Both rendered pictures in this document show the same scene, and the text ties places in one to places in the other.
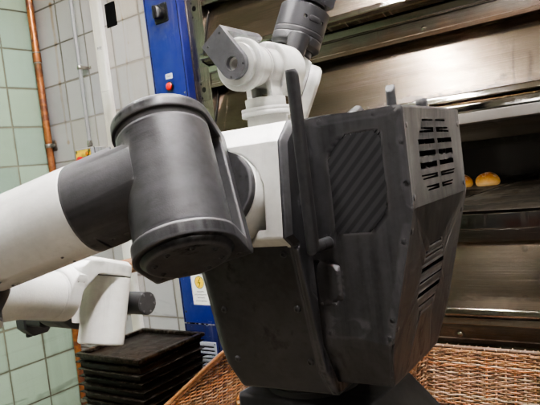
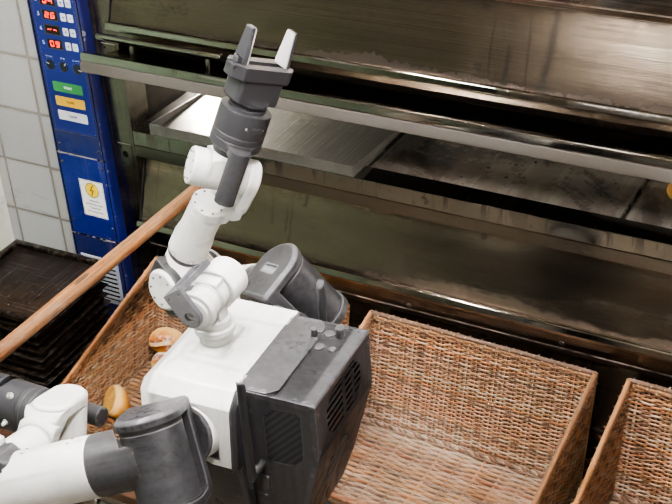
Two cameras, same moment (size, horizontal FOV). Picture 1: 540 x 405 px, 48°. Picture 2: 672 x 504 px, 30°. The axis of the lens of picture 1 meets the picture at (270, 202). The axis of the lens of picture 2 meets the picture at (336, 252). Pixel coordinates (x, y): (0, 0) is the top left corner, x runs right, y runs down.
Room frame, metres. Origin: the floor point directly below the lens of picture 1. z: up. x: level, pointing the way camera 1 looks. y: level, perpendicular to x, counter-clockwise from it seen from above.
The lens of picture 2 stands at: (-0.79, -0.03, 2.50)
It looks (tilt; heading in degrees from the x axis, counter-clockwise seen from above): 32 degrees down; 354
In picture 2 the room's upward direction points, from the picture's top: 4 degrees counter-clockwise
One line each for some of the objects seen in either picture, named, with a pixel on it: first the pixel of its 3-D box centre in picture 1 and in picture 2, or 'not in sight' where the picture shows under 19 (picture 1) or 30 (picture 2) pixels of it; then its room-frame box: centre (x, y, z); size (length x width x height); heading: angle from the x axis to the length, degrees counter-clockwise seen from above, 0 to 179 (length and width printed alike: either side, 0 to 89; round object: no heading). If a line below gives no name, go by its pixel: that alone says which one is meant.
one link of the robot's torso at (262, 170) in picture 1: (324, 233); (260, 415); (0.74, -0.06, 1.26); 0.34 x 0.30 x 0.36; 148
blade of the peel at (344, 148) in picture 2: not in sight; (286, 116); (1.92, -0.23, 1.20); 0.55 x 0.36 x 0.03; 53
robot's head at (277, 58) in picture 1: (264, 76); (213, 298); (0.78, -0.01, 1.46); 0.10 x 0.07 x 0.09; 148
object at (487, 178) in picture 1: (487, 178); not in sight; (2.46, -0.88, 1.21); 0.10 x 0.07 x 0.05; 49
